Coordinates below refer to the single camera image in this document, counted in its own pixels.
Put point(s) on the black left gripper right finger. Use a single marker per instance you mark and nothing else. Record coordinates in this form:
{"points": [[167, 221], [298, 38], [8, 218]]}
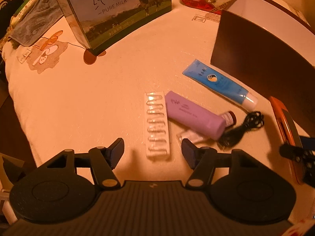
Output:
{"points": [[202, 161]]}

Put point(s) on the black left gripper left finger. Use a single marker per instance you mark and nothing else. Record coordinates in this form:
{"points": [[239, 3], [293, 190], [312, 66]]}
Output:
{"points": [[103, 160]]}

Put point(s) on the orange black utility knife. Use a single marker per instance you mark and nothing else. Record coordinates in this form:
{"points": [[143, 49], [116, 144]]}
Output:
{"points": [[290, 138]]}

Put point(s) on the small brown medicine bottle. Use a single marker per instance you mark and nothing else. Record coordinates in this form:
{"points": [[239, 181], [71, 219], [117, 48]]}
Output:
{"points": [[230, 118]]}

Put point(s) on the purple lotion tube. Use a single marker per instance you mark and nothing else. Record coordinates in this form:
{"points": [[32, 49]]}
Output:
{"points": [[194, 116]]}

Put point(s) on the blue hand cream tube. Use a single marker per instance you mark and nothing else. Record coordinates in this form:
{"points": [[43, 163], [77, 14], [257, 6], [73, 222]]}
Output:
{"points": [[221, 84]]}

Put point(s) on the clear small sachet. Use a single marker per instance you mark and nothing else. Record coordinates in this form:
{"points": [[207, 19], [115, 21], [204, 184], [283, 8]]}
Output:
{"points": [[193, 136]]}

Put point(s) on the brown storage box white inside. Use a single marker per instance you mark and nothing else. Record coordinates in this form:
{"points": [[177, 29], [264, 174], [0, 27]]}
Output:
{"points": [[271, 50]]}

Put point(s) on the pure milk carton box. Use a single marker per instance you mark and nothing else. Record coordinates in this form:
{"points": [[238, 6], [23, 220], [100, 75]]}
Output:
{"points": [[98, 24]]}

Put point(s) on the grey blue folded cloth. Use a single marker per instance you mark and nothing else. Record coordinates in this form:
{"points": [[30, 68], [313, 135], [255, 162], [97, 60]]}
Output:
{"points": [[43, 15]]}

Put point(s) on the black handbag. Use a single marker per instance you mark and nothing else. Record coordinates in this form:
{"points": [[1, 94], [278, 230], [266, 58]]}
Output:
{"points": [[8, 8]]}

